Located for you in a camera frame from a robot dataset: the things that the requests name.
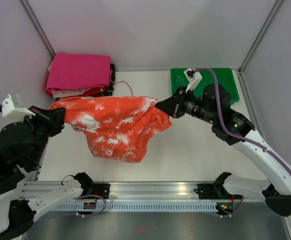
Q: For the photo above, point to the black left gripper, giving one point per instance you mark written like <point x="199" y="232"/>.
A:
<point x="56" y="117"/>

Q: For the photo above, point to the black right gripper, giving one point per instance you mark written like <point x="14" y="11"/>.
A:
<point x="174" y="105"/>

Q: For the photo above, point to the orange white tie-dye trousers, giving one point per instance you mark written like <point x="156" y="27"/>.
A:
<point x="115" y="127"/>

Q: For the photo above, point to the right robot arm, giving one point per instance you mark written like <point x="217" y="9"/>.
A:
<point x="232" y="127"/>

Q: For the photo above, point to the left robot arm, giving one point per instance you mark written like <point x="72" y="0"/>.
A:
<point x="22" y="145"/>

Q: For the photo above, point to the light pink folded garment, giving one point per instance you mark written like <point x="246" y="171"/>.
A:
<point x="68" y="93"/>

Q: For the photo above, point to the red folded garment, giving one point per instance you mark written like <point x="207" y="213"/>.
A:
<point x="89" y="92"/>

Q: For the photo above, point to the black patterned folded garment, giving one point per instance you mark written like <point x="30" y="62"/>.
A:
<point x="109" y="90"/>

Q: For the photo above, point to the green plastic bin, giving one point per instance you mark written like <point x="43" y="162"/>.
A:
<point x="224" y="77"/>

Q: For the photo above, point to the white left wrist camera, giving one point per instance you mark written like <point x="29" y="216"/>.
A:
<point x="13" y="109"/>

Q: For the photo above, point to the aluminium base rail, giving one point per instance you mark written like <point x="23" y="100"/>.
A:
<point x="169" y="190"/>

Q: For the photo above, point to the white slotted cable duct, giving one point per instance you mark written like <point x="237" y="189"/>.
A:
<point x="72" y="206"/>

